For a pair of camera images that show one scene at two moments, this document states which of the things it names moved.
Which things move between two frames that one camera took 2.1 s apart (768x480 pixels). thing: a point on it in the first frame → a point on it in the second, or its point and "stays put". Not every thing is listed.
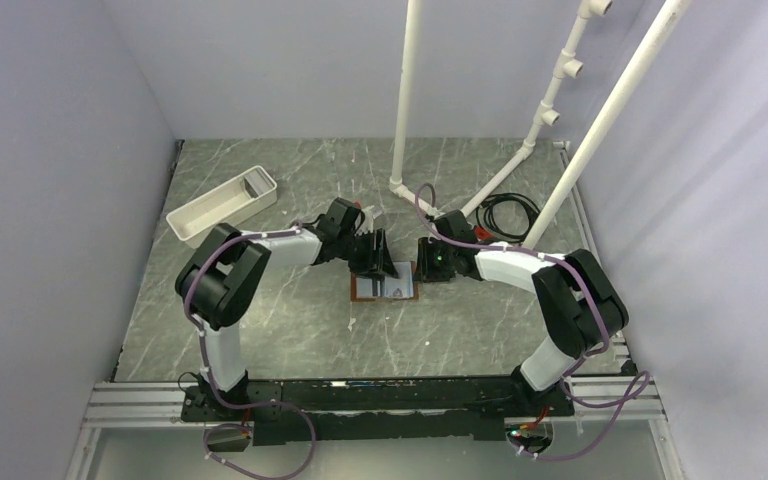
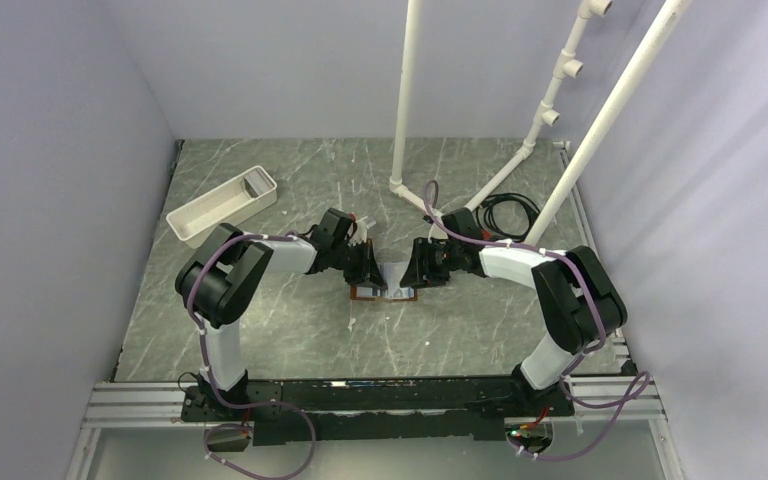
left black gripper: (376, 263) → (367, 271)
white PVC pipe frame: (570, 66) stays put
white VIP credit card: (401, 287) stays put
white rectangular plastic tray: (228, 204) stays put
